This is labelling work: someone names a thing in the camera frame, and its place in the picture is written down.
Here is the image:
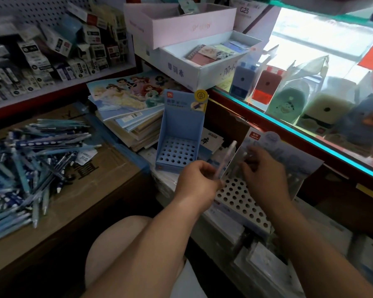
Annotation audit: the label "person's left hand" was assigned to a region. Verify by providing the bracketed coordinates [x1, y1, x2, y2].
[174, 160, 224, 212]

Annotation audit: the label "person's right hand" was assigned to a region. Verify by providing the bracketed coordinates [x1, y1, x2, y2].
[240, 147, 293, 211]

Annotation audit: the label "translucent clear pen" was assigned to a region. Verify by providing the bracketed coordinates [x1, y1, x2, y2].
[215, 140, 237, 181]

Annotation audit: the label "grey perforated pen display stand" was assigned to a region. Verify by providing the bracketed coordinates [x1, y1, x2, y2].
[214, 130, 325, 241]

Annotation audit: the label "person's left forearm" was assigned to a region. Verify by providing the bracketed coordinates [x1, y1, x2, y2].
[80, 195, 213, 298]

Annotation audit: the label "person's right forearm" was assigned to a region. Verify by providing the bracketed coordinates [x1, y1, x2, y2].
[261, 198, 373, 298]

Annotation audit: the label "white booklet with black character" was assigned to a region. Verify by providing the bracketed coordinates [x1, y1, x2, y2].
[201, 128, 225, 156]

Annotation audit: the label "blue perforated pen display stand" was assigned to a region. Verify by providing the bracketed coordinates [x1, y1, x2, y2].
[155, 89, 209, 175]

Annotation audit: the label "green round pencil sharpener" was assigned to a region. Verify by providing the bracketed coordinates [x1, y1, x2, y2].
[266, 80, 311, 124]

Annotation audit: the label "red pencil sharpener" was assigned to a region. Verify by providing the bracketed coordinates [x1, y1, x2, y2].
[252, 66, 283, 106]

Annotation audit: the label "pale yellow pencil sharpener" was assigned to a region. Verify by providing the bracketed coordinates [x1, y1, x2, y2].
[296, 92, 355, 134]

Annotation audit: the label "white open cardboard box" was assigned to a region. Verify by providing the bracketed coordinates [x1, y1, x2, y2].
[159, 30, 264, 93]

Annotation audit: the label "stack of white wrapped packets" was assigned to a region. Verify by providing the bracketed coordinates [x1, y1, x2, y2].
[148, 146, 373, 298]

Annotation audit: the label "stack of illustrated notebooks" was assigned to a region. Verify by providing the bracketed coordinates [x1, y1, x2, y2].
[86, 71, 178, 153]

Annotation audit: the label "assorted small notepads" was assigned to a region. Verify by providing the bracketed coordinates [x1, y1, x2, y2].
[186, 40, 251, 67]

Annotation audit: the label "person's leg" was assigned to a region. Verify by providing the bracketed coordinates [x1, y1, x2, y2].
[85, 215, 188, 298]

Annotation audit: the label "glass display counter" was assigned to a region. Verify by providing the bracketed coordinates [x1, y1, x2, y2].
[210, 3, 373, 214]

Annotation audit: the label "blue duck pencil sharpener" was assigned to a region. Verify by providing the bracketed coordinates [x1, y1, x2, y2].
[338, 94, 373, 148]

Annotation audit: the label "brown cardboard box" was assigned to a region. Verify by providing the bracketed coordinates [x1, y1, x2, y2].
[0, 102, 150, 280]

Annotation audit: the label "white paper label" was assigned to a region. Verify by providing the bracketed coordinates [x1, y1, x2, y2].
[75, 148, 99, 165]

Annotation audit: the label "pink cardboard box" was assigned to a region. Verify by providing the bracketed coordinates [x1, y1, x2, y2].
[123, 2, 237, 50]

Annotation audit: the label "white printed carton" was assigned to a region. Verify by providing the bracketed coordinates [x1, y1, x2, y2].
[229, 0, 283, 35]

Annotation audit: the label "red and white shelf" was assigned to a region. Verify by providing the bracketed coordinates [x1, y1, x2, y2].
[0, 60, 142, 121]

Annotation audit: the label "pile of blue pens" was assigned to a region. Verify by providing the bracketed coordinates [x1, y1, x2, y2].
[0, 119, 102, 245]

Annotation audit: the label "shelf of small refill boxes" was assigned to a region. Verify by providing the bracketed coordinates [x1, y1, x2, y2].
[0, 3, 132, 104]

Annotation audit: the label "white pegboard panel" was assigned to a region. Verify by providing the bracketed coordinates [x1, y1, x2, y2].
[0, 0, 95, 20]

